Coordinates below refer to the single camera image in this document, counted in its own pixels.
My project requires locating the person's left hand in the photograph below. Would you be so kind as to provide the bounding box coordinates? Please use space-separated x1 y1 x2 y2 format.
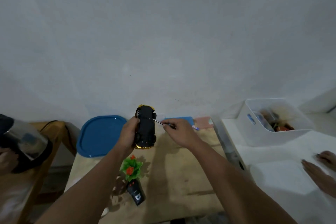
117 116 142 154

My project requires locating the person's right hand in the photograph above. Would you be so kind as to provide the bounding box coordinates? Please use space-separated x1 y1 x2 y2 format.
161 118 203 151

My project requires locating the small screwdriver with blue handle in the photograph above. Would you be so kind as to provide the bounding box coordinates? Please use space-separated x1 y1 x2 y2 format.
153 119 200 130

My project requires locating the black and yellow toy car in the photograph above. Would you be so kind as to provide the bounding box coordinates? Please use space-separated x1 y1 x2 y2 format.
134 104 157 150

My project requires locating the person's right forearm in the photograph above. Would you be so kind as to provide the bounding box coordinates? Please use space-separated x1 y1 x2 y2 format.
190 138 298 224

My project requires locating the person's left forearm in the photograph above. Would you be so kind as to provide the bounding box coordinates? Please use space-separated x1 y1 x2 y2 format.
34 147 132 224

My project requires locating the blue flat box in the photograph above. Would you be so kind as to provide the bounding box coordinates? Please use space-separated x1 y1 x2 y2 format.
164 116 194 127

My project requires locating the blue plastic container lid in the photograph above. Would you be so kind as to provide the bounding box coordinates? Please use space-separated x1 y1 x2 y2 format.
76 115 128 158

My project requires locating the artificial plant with orange flowers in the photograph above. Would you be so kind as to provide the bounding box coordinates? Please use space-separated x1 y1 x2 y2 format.
120 155 144 182

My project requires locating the black remote control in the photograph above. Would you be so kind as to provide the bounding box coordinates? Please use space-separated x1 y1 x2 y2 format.
127 180 146 206

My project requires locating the wooden side table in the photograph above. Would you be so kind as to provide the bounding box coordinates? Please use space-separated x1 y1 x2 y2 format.
0 121 81 224

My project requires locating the white plastic storage basket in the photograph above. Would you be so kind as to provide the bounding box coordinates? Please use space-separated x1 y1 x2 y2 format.
234 97 316 147

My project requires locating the orange and black small item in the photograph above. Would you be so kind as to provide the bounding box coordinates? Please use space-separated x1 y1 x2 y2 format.
273 123 295 132

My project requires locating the white appliance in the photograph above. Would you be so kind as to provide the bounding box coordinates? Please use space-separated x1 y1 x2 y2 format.
212 113 336 224

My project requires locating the black power cable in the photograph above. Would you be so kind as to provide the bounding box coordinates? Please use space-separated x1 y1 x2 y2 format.
41 120 72 140

